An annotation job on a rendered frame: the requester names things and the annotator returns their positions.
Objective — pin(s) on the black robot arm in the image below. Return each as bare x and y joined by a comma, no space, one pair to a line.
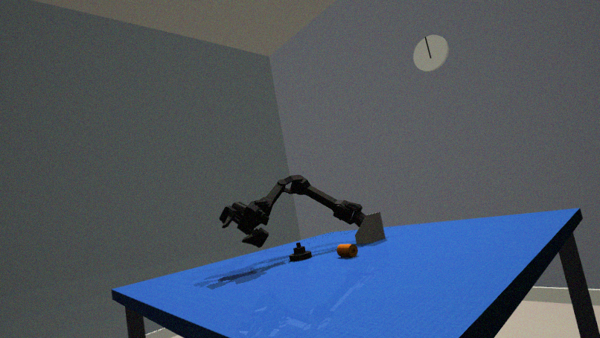
259,210

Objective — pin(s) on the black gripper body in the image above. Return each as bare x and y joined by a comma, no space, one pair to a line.
245,225

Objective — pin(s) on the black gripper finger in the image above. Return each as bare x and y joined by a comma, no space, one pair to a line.
253,238
227,218

